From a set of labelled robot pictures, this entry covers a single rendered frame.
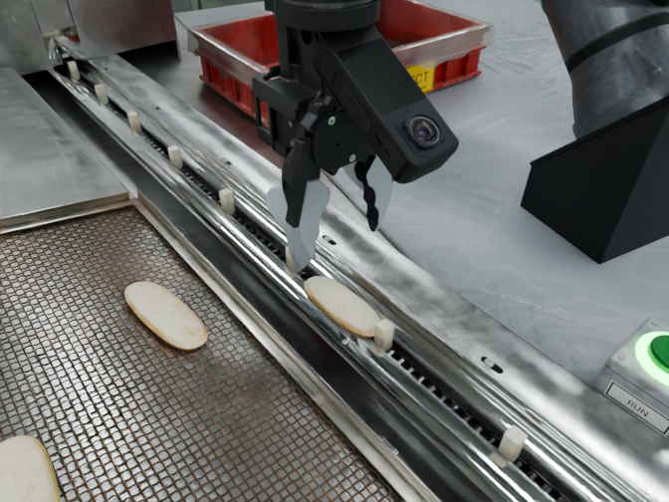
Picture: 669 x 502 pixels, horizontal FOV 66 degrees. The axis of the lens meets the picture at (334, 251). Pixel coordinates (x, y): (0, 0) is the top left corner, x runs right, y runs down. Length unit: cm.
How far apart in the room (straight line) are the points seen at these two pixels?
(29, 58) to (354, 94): 85
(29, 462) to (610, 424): 40
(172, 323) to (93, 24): 80
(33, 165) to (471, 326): 54
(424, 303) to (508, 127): 49
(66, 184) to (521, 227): 55
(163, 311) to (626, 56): 55
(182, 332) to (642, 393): 36
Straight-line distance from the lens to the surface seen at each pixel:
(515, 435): 43
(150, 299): 46
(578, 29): 70
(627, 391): 48
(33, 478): 37
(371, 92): 35
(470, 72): 110
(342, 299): 50
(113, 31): 116
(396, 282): 52
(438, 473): 45
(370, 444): 38
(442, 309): 50
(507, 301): 59
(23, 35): 112
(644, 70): 67
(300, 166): 37
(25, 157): 75
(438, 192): 73
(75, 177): 69
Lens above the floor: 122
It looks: 40 degrees down
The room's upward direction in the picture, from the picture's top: straight up
